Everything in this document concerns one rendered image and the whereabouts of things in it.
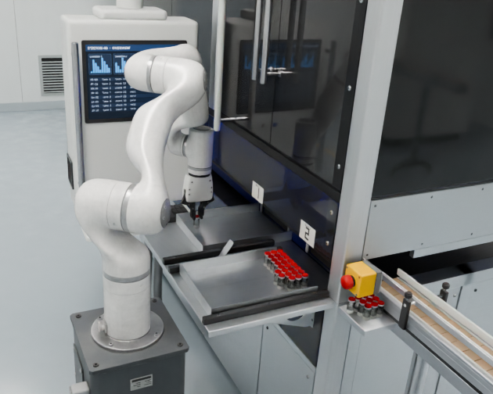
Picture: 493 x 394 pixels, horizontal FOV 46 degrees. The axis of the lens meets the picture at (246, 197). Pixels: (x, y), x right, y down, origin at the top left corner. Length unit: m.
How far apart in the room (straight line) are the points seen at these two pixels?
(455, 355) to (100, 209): 0.94
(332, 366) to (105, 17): 1.44
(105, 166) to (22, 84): 4.60
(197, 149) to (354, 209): 0.61
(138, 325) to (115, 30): 1.14
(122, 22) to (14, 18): 4.58
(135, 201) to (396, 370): 1.13
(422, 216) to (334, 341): 0.46
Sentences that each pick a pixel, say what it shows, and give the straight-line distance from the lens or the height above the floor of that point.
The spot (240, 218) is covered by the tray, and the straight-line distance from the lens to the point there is 2.18.
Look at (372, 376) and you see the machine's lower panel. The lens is 2.03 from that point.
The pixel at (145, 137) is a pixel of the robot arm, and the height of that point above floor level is 1.38.
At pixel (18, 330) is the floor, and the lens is 3.17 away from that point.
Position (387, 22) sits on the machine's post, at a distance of 1.48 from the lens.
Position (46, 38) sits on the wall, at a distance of 6.84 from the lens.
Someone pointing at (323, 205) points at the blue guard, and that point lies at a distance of 1.70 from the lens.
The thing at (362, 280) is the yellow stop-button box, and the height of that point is 1.02.
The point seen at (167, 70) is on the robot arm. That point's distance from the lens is 1.55.
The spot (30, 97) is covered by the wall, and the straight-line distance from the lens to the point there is 6.94.
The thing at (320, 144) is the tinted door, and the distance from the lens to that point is 1.70.
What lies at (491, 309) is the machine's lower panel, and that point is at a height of 0.70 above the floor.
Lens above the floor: 1.82
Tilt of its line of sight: 23 degrees down
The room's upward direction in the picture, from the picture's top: 4 degrees clockwise
